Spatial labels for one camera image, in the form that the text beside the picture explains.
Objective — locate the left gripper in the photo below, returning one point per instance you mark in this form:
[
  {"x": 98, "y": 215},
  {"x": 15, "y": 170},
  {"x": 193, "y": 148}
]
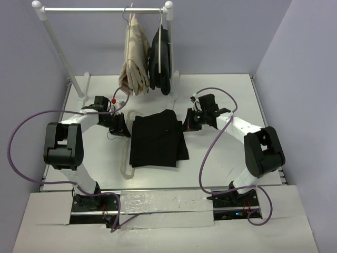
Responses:
[{"x": 120, "y": 129}]

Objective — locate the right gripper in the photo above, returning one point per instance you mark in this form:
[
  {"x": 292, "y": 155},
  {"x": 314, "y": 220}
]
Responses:
[{"x": 189, "y": 124}]

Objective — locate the black trousers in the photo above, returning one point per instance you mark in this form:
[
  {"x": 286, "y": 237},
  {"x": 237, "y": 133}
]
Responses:
[
  {"x": 162, "y": 80},
  {"x": 157, "y": 140}
]

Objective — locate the cream wooden hanger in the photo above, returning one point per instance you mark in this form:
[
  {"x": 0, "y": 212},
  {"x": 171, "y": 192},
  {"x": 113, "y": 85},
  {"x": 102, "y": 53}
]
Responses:
[{"x": 123, "y": 167}]

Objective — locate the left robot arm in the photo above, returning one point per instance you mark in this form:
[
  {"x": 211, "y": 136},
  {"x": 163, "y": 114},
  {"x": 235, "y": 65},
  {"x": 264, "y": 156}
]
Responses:
[{"x": 64, "y": 148}]

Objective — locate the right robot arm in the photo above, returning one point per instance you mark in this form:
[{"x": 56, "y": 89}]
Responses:
[{"x": 262, "y": 149}]

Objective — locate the beige trousers on hanger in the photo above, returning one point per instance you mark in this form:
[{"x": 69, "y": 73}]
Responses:
[{"x": 134, "y": 74}]

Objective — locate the black trousers on hanger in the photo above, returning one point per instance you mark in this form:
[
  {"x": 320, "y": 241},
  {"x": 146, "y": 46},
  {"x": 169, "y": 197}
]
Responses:
[{"x": 162, "y": 80}]

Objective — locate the cream hanger under black trousers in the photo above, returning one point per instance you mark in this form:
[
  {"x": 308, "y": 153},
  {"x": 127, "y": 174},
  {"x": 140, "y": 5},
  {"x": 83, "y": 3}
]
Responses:
[{"x": 159, "y": 41}]

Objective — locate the cream hanger under beige trousers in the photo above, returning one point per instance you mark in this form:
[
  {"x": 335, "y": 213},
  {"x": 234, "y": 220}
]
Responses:
[{"x": 128, "y": 31}]

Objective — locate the white clothes rack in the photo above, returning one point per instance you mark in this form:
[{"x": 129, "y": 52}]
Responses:
[{"x": 166, "y": 10}]

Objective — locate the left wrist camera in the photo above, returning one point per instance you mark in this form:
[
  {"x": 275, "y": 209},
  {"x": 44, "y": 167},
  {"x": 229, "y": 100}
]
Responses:
[{"x": 116, "y": 105}]

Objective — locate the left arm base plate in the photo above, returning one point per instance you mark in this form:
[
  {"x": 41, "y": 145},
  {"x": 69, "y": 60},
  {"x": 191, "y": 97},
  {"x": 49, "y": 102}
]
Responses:
[{"x": 89, "y": 210}]

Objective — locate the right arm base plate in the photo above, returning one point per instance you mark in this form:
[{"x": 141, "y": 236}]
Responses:
[{"x": 233, "y": 206}]

